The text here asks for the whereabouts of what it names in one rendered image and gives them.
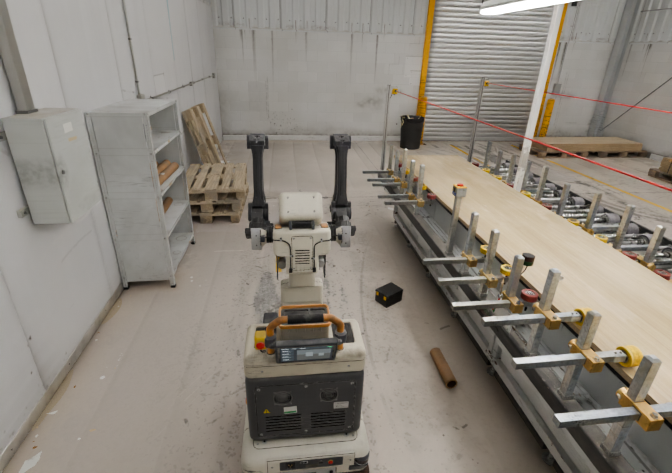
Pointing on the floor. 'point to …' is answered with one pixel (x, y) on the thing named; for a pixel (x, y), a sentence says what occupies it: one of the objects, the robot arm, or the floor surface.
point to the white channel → (545, 46)
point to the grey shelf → (142, 186)
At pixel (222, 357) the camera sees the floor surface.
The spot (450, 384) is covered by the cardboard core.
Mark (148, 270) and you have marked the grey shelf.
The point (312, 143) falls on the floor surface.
